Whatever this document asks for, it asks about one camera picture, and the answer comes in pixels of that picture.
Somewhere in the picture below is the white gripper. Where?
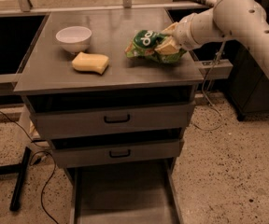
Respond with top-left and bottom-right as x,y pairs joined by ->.
155,16 -> 200,55

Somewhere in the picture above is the green rice chip bag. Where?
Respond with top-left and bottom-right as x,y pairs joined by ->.
125,30 -> 186,63

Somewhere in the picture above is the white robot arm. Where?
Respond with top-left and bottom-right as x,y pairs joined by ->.
163,0 -> 269,79

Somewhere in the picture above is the grey top drawer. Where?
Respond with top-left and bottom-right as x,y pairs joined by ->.
31,102 -> 195,140

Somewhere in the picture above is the grey drawer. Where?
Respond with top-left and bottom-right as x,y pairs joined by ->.
31,102 -> 195,140
52,139 -> 184,168
69,160 -> 184,224

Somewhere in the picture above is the grey drawer cabinet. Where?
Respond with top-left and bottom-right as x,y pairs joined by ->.
13,7 -> 205,224

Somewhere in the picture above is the grey middle drawer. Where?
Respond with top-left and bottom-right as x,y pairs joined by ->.
52,139 -> 184,168

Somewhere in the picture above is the grey bottom drawer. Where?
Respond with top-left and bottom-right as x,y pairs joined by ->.
69,160 -> 184,224

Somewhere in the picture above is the yellow sponge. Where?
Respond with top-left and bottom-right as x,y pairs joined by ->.
72,52 -> 109,75

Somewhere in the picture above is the white ceramic bowl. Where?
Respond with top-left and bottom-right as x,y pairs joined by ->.
56,26 -> 92,53

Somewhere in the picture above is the dark side cabinet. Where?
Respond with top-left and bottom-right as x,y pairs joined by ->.
223,0 -> 269,120

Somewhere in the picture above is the black table leg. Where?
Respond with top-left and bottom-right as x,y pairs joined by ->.
9,147 -> 31,212

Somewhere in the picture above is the white hanging cable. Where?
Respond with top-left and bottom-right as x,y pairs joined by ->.
191,40 -> 229,133

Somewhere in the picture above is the black floor cable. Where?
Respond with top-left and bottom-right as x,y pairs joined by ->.
0,105 -> 61,224

